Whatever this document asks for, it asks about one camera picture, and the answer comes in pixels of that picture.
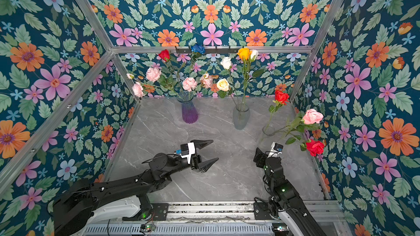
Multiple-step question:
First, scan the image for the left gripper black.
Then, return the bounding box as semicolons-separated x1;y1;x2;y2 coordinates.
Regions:
166;139;218;177

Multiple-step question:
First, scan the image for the purple blue glass vase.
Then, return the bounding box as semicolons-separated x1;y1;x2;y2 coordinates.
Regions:
177;91;199;124

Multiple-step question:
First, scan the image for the clear ribbed glass vase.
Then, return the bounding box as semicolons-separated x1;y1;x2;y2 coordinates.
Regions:
233;103;250;130

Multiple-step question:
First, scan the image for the pink rosebud stem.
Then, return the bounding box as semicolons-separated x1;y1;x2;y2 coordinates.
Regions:
274;109;324;145

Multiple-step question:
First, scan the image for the cream peach rose stem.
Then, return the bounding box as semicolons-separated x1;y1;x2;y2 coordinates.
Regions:
216;79;240;111

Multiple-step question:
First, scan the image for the pink carnation spray stem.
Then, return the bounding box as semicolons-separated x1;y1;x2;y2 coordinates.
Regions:
126;67;176;98

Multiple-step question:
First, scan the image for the white rose stem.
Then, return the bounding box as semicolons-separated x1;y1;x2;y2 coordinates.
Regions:
221;57;238;107

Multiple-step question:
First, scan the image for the white rose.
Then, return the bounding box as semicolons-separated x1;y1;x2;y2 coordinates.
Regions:
243;49;259;101

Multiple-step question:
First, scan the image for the blue rose stem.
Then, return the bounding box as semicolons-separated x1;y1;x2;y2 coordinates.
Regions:
191;44;206;61

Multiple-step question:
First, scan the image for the orange rose stem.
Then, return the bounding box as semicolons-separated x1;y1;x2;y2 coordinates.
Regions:
238;48;251;108

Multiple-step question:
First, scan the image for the red rose stem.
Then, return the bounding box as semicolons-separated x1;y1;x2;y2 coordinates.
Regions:
158;50;183;95
286;130;325;157
263;90;290;134

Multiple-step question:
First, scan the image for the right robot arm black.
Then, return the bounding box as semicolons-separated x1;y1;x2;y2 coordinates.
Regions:
253;148;326;236

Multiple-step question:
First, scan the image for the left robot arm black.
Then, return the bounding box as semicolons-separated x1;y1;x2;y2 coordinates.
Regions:
53;140;217;236

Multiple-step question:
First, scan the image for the black hook rack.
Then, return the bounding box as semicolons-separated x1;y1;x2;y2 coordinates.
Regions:
173;46;242;55

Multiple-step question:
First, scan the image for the aluminium back crossbar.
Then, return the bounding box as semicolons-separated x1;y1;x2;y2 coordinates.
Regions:
111;46;313;54

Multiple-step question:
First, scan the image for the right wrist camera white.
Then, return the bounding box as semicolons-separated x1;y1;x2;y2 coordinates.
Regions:
268;142;284;157

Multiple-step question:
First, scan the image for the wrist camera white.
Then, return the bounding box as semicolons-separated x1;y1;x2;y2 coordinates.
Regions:
176;142;196;164
268;142;284;157

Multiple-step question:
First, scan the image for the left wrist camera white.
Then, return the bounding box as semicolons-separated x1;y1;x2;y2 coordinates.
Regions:
176;142;196;164

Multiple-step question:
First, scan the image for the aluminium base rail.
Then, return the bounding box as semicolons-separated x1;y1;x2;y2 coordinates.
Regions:
77;200;351;236

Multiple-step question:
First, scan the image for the aluminium frame post right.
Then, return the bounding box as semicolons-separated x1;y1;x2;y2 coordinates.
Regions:
290;0;344;102

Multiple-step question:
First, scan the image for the aluminium frame post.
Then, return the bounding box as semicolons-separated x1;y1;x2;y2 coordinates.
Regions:
290;0;344;102
75;0;140;102

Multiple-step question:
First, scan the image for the aluminium frame post left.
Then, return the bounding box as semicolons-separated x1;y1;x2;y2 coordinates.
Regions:
75;0;140;102

